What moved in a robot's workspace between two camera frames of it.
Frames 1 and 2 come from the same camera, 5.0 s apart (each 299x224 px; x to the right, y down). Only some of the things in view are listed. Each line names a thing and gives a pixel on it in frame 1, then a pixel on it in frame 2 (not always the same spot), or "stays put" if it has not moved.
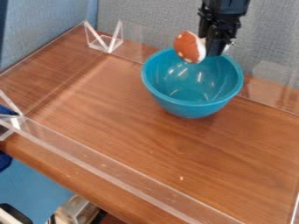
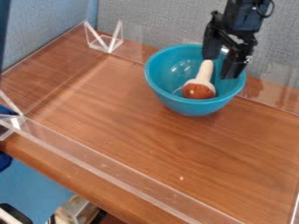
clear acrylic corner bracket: [102, 42] stays put
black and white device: [11, 215] stays put
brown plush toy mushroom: [190, 46] -> [201, 87]
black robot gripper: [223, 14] -> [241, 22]
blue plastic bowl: [191, 90] stays put
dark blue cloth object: [6, 158] stays put
